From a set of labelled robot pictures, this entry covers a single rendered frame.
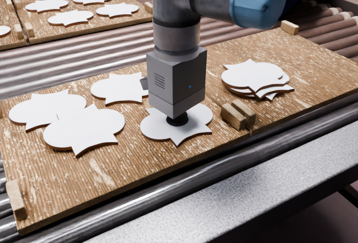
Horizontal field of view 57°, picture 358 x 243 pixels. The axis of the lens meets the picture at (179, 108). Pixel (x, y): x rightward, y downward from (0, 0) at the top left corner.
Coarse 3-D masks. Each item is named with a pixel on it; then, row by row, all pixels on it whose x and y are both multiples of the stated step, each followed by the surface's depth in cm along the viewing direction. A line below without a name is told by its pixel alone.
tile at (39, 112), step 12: (36, 96) 70; (48, 96) 70; (60, 96) 70; (72, 96) 70; (12, 108) 67; (24, 108) 67; (36, 108) 67; (48, 108) 67; (60, 108) 67; (72, 108) 67; (84, 108) 67; (12, 120) 64; (24, 120) 63; (36, 120) 63; (48, 120) 63
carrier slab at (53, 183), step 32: (0, 128) 63; (128, 128) 63; (224, 128) 63; (32, 160) 56; (64, 160) 56; (96, 160) 56; (128, 160) 56; (160, 160) 56; (192, 160) 57; (32, 192) 50; (64, 192) 50; (96, 192) 50; (32, 224) 46
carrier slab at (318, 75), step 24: (216, 48) 91; (240, 48) 91; (264, 48) 91; (288, 48) 91; (312, 48) 91; (216, 72) 80; (288, 72) 80; (312, 72) 80; (336, 72) 80; (216, 96) 72; (288, 96) 72; (312, 96) 72; (336, 96) 72; (264, 120) 65; (288, 120) 67
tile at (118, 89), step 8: (104, 80) 75; (112, 80) 75; (120, 80) 75; (128, 80) 75; (136, 80) 75; (96, 88) 73; (104, 88) 73; (112, 88) 73; (120, 88) 73; (128, 88) 73; (136, 88) 73; (96, 96) 70; (104, 96) 70; (112, 96) 70; (120, 96) 70; (128, 96) 70; (136, 96) 70; (144, 96) 71; (112, 104) 69
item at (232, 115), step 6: (222, 108) 64; (228, 108) 63; (222, 114) 65; (228, 114) 63; (234, 114) 62; (240, 114) 62; (228, 120) 64; (234, 120) 62; (240, 120) 61; (234, 126) 62; (240, 126) 61
